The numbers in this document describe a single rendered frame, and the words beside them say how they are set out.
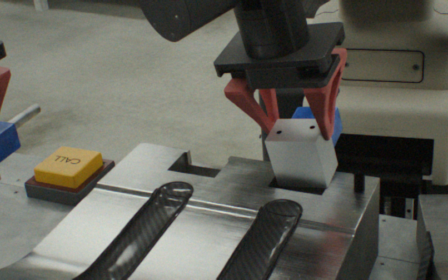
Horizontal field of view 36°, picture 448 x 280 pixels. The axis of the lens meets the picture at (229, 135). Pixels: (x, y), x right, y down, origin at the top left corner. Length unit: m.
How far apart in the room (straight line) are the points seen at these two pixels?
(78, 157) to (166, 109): 2.09
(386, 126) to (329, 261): 0.49
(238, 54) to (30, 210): 0.36
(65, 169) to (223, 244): 0.31
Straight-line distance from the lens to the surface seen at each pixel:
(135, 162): 0.72
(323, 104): 0.59
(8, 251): 0.79
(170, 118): 2.86
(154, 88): 3.16
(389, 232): 0.74
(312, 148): 0.62
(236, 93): 0.60
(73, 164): 0.85
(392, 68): 1.03
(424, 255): 0.64
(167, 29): 0.53
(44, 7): 4.60
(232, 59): 0.60
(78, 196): 0.82
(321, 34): 0.60
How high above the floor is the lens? 1.23
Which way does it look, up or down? 28 degrees down
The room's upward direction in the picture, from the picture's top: 5 degrees counter-clockwise
